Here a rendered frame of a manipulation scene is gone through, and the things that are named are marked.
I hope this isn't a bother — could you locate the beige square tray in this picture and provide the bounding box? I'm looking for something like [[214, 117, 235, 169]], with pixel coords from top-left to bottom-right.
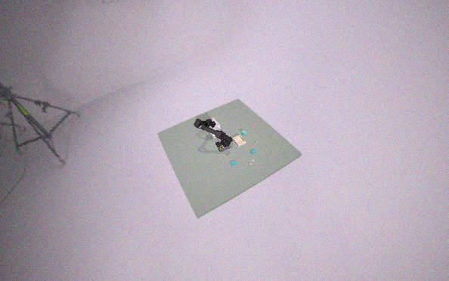
[[233, 135, 246, 146]]

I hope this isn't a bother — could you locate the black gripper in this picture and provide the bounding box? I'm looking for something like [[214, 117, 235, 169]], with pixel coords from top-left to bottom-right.
[[215, 139, 225, 147]]

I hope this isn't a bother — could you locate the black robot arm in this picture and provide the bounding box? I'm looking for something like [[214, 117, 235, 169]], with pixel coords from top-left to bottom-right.
[[194, 119, 231, 147]]

